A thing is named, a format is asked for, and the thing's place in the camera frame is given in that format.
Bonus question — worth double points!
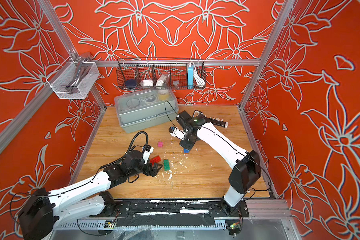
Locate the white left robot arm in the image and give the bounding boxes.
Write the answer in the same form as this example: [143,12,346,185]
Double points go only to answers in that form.
[18,145,163,240]

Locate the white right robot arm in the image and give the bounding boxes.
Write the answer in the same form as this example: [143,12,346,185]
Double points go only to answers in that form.
[169,111,262,216]

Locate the red long lego brick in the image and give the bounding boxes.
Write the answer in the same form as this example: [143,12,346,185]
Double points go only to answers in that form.
[150,156,161,165]

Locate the green long lego brick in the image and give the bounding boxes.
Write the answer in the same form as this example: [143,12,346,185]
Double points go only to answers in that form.
[163,159,171,171]

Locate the dark brown bit holder case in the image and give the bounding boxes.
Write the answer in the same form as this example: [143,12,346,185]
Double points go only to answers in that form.
[193,110,229,128]

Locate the yellow tape roll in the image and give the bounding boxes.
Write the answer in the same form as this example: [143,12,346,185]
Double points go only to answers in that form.
[158,89,170,101]

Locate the grey green plastic toolbox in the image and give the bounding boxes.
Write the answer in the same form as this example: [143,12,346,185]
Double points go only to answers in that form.
[114,90,179,133]

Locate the clear bag in basket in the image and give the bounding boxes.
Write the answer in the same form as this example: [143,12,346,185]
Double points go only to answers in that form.
[155,74,170,89]

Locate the light blue box in basket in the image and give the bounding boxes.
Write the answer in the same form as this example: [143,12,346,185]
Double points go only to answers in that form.
[187,63,194,90]

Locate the white box in basket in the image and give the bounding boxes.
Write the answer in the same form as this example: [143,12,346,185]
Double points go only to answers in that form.
[140,79,154,88]

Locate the dark round tin in basket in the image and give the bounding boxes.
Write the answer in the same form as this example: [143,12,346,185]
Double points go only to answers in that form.
[125,79,137,89]

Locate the metal tool in bin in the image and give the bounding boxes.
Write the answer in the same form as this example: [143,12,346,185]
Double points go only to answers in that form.
[68,55,92,93]

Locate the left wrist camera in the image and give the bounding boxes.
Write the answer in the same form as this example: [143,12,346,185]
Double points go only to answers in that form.
[143,145,154,164]

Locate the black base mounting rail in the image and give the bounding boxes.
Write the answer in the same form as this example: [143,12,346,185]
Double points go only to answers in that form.
[89,198,249,226]

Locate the white cable in basket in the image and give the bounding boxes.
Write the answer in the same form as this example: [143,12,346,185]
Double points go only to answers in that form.
[193,67,205,87]

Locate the white slotted cable duct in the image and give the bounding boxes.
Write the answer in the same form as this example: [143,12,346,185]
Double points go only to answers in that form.
[56,220,227,231]

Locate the black wire wall basket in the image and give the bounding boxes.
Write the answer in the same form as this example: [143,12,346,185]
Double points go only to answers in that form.
[116,58,207,90]

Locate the clear plastic wall bin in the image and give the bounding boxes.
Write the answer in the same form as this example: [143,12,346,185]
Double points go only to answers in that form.
[47,58,100,100]

